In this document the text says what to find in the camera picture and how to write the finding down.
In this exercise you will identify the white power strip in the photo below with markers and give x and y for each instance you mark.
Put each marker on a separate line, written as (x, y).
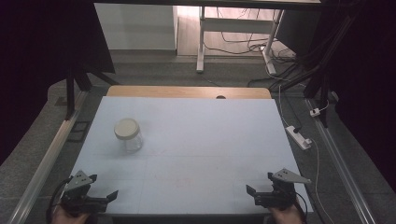
(297, 137)

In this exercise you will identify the black curtain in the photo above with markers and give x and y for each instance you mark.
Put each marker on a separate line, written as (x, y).
(370, 93)
(37, 62)

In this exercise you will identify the small white adapter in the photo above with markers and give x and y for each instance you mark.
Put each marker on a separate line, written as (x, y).
(314, 112)

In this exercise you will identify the black plug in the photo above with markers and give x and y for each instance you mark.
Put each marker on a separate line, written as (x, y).
(297, 129)

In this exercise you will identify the cream round jar lid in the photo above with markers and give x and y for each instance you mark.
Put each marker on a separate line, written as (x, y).
(126, 128)

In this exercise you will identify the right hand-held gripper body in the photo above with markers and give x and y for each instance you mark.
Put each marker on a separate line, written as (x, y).
(281, 194)

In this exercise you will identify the person's right hand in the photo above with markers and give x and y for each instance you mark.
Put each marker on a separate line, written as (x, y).
(288, 216)

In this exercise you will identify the black metal stand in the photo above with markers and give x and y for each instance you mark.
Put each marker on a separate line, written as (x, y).
(323, 77)
(71, 93)

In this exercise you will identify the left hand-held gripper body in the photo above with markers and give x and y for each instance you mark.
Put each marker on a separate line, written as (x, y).
(76, 183)

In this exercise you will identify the aluminium rail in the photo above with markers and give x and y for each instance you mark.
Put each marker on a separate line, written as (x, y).
(46, 161)
(341, 168)

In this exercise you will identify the white desk frame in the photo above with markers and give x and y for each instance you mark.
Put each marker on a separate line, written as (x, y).
(236, 25)

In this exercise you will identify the clear glass jar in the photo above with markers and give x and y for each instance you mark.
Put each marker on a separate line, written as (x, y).
(134, 144)

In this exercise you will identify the person's left hand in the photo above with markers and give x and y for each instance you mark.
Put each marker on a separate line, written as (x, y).
(67, 218)

